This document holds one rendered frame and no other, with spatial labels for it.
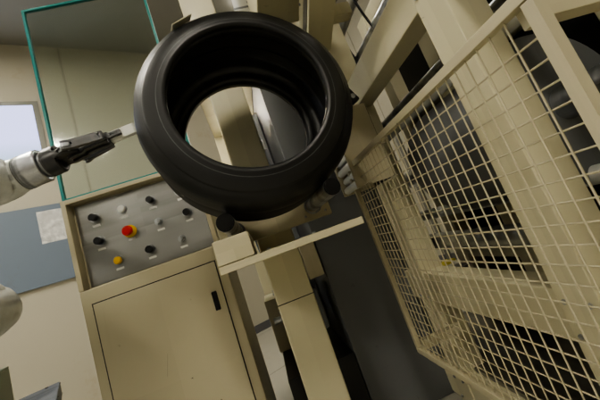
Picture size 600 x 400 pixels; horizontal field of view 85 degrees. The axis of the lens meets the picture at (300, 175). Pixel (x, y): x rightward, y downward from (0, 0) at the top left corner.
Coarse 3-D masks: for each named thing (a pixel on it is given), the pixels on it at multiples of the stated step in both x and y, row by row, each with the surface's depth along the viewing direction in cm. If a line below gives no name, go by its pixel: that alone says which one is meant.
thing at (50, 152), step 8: (40, 152) 83; (48, 152) 83; (56, 152) 83; (64, 152) 83; (72, 152) 85; (40, 160) 82; (48, 160) 83; (56, 160) 84; (64, 160) 86; (72, 160) 88; (48, 168) 83; (56, 168) 84; (64, 168) 86
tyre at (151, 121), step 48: (192, 48) 97; (240, 48) 107; (288, 48) 103; (144, 96) 77; (192, 96) 108; (288, 96) 115; (336, 96) 86; (144, 144) 77; (336, 144) 83; (192, 192) 76; (240, 192) 75; (288, 192) 79
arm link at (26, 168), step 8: (32, 152) 83; (16, 160) 81; (24, 160) 81; (32, 160) 82; (16, 168) 81; (24, 168) 81; (32, 168) 81; (40, 168) 83; (16, 176) 81; (24, 176) 81; (32, 176) 82; (40, 176) 83; (48, 176) 85; (24, 184) 82; (32, 184) 83; (40, 184) 85
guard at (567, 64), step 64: (512, 0) 42; (448, 64) 56; (576, 64) 38; (384, 128) 86; (384, 192) 100; (512, 192) 52; (384, 256) 119; (576, 320) 49; (512, 384) 68; (576, 384) 52
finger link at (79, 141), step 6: (96, 132) 85; (72, 138) 83; (78, 138) 83; (84, 138) 84; (90, 138) 84; (96, 138) 85; (102, 138) 85; (72, 144) 83; (78, 144) 83; (84, 144) 84; (90, 144) 85
